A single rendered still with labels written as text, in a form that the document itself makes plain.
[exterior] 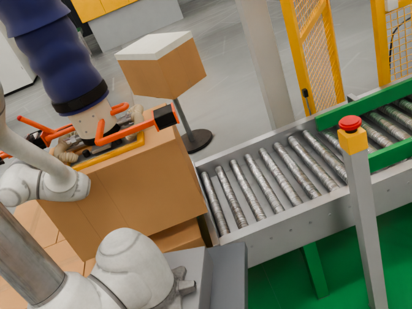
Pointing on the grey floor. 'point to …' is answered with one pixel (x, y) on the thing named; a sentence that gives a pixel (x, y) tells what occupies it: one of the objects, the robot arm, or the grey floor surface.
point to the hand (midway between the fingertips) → (36, 141)
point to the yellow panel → (125, 18)
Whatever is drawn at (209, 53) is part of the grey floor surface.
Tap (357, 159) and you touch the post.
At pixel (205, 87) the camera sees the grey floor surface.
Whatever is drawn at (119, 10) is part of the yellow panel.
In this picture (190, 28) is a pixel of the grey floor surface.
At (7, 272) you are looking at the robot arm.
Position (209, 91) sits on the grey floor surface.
